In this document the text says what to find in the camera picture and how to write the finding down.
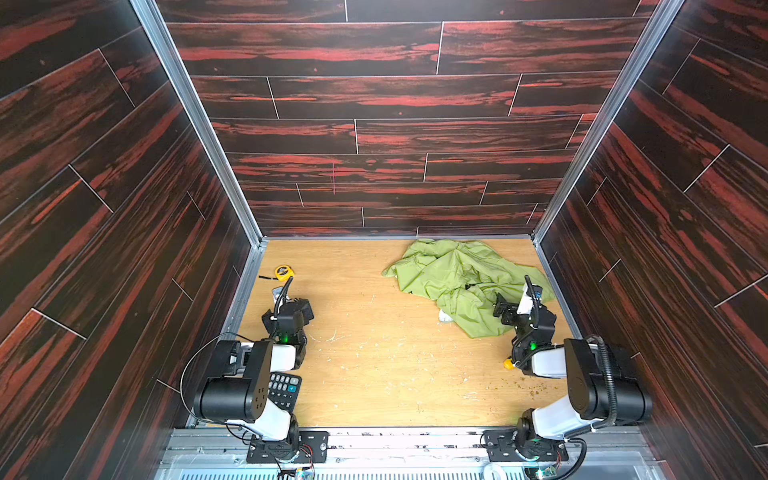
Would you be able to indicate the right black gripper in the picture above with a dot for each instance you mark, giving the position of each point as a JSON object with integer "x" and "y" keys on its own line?
{"x": 525, "y": 317}

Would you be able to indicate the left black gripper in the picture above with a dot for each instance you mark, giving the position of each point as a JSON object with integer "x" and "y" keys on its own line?
{"x": 282, "y": 318}

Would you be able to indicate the green jacket with printed lining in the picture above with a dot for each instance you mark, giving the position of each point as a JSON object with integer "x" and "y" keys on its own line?
{"x": 463, "y": 278}

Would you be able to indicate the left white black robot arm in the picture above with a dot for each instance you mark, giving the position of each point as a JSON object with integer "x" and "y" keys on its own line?
{"x": 248, "y": 385}

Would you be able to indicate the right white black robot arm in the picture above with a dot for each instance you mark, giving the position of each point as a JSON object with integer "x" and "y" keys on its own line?
{"x": 602, "y": 389}

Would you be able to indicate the yellow tape measure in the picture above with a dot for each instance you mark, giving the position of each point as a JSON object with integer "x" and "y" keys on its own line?
{"x": 281, "y": 273}

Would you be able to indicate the black calculator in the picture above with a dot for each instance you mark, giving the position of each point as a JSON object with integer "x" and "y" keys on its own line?
{"x": 283, "y": 390}

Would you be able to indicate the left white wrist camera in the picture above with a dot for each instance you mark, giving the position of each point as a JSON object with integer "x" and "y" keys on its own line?
{"x": 277, "y": 293}

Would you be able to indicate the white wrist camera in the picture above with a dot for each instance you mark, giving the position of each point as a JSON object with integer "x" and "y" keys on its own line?
{"x": 277, "y": 293}
{"x": 530, "y": 296}

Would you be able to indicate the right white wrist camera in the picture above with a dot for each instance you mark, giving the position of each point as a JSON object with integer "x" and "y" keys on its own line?
{"x": 530, "y": 296}

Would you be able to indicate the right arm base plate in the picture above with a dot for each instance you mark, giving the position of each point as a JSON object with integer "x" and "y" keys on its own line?
{"x": 511, "y": 446}

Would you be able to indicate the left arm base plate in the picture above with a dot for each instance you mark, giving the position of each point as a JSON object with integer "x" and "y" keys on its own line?
{"x": 300, "y": 447}

